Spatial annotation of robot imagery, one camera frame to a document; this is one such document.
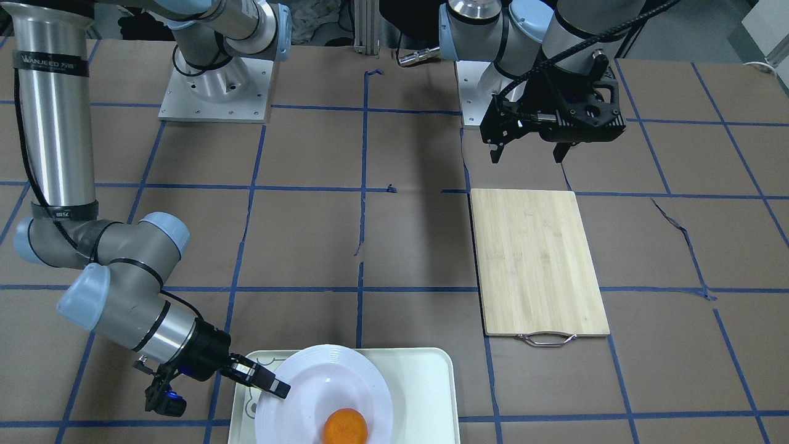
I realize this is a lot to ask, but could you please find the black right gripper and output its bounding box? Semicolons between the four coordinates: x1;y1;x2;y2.
134;319;291;417

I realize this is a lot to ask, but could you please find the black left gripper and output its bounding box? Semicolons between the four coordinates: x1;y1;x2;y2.
480;57;628;164

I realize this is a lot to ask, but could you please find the white round plate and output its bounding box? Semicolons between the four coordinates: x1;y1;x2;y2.
255;345;394;443

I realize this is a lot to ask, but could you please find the orange fruit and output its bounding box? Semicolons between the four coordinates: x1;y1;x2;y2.
321;408;369;443

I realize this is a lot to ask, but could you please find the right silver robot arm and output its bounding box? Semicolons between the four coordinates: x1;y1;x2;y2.
2;1;290;417

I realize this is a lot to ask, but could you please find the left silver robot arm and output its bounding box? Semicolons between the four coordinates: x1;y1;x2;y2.
438;1;645;163

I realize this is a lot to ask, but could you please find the cream tray with bear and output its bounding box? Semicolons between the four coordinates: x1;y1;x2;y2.
228;347;460;443

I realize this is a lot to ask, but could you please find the wooden cutting board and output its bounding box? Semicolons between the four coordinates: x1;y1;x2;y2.
470;188;610;338

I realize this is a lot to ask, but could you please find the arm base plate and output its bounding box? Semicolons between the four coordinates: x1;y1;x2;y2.
158;53;277;123
456;61;512;130

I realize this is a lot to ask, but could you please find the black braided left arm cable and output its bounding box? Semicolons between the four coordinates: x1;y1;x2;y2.
493;0;685;124

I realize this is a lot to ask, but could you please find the aluminium frame post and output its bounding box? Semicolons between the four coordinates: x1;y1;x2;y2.
352;0;380;58

